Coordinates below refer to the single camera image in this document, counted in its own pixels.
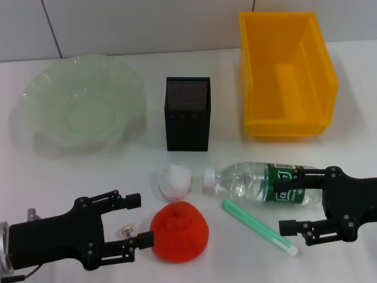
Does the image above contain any beige eraser with barcode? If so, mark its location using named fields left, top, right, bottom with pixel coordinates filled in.
left=118, top=224, right=139, bottom=238

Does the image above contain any pale green glass fruit plate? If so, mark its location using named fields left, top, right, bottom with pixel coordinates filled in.
left=21, top=54, right=147, bottom=148

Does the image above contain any white paper ball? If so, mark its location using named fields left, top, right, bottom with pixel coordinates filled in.
left=150, top=162, right=193, bottom=202

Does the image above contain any yellow plastic bin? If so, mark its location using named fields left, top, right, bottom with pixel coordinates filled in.
left=238, top=11, right=339, bottom=139

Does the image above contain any left gripper cable with connector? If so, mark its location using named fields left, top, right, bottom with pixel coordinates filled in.
left=8, top=208, right=45, bottom=280

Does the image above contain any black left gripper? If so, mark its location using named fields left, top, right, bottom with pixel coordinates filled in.
left=8, top=190, right=154, bottom=271

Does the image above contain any mint green pen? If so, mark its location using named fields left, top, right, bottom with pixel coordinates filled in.
left=221, top=199, right=299, bottom=257

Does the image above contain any black mesh pen holder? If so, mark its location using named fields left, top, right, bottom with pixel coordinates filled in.
left=163, top=76, right=211, bottom=152

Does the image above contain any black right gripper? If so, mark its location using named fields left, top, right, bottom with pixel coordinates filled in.
left=273, top=166, right=377, bottom=247

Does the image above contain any red-orange fruit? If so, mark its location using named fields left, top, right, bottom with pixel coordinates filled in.
left=149, top=200, right=210, bottom=262

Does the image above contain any clear green-label water bottle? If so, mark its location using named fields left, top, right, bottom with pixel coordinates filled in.
left=202, top=160, right=324, bottom=209

